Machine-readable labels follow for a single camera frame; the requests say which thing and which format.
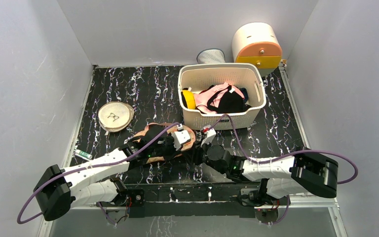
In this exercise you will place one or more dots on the black bra in basket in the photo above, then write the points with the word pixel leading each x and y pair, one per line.
pixel 227 101

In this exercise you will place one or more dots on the cream orange drawer box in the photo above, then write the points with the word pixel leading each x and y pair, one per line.
pixel 256 43

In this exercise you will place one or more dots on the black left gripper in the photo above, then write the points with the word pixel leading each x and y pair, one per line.
pixel 170 139

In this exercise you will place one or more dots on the round beige mesh laundry bag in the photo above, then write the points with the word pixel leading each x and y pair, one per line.
pixel 115 116

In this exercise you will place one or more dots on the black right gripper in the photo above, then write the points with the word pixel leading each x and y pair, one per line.
pixel 201 152

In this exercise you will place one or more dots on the yellow garment in basket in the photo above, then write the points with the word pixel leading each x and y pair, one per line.
pixel 188 99

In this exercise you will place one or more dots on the cream perforated plastic basket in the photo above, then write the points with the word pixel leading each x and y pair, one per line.
pixel 200 77

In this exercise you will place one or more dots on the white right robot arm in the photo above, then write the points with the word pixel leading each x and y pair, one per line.
pixel 302 172

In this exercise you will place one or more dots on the white mesh cylinder bag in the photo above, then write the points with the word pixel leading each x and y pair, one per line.
pixel 211 56

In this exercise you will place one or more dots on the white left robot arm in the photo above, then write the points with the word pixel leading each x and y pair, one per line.
pixel 81 181

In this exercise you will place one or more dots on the aluminium front frame rail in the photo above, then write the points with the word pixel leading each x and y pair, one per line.
pixel 145 194

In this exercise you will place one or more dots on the orange floral bra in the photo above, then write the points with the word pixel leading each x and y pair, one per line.
pixel 171 128

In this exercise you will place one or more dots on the dark blue garment in basket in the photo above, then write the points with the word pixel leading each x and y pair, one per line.
pixel 245 94

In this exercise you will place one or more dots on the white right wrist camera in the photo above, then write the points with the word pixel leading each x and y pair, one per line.
pixel 209 135

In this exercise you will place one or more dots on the pink bra in basket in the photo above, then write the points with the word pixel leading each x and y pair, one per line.
pixel 202 97

